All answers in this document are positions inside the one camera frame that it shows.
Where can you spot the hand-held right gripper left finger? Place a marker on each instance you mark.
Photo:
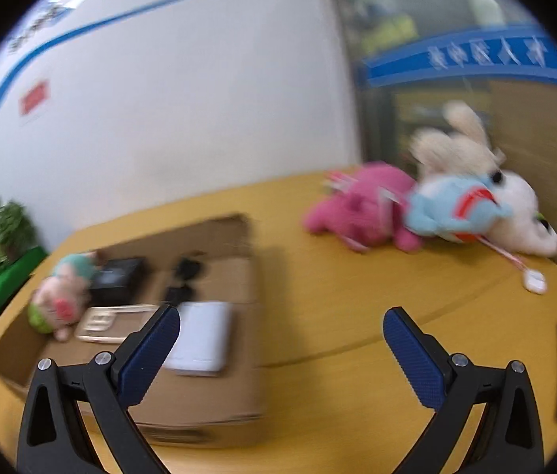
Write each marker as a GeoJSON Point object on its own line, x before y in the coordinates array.
{"type": "Point", "coordinates": [152, 350]}

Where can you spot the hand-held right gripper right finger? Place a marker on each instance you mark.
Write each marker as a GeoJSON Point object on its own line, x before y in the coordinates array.
{"type": "Point", "coordinates": [414, 355]}

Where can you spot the grey plastic device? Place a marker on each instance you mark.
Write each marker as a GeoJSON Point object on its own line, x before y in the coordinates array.
{"type": "Point", "coordinates": [100, 323]}

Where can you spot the cardboard box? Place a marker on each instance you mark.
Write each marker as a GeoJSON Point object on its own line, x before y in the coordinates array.
{"type": "Point", "coordinates": [209, 405]}

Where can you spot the white flat box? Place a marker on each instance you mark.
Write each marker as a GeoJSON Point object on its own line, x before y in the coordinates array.
{"type": "Point", "coordinates": [204, 335]}

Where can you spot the black printed box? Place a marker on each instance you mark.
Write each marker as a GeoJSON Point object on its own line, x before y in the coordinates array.
{"type": "Point", "coordinates": [118, 279]}

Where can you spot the black round object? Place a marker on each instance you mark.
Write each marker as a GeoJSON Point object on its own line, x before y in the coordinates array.
{"type": "Point", "coordinates": [187, 269]}

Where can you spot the pink green pig plush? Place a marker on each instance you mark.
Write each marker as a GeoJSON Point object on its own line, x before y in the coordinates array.
{"type": "Point", "coordinates": [61, 296]}

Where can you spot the small white case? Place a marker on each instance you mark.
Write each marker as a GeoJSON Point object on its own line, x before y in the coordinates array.
{"type": "Point", "coordinates": [535, 281]}

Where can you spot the blue plush toy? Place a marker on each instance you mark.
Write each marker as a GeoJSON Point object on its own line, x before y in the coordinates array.
{"type": "Point", "coordinates": [436, 207]}

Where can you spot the pink plush toy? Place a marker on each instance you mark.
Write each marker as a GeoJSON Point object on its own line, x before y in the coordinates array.
{"type": "Point", "coordinates": [352, 202]}

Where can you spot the white plush toy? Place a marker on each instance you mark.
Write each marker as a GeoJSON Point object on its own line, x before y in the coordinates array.
{"type": "Point", "coordinates": [520, 212]}

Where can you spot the tan fluffy plush toy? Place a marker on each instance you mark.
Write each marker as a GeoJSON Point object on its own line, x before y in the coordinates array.
{"type": "Point", "coordinates": [451, 148]}

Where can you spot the blue glass banner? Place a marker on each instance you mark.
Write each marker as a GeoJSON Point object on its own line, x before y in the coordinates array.
{"type": "Point", "coordinates": [466, 59]}

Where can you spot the red wall label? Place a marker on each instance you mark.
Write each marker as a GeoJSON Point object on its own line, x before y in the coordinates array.
{"type": "Point", "coordinates": [35, 97]}

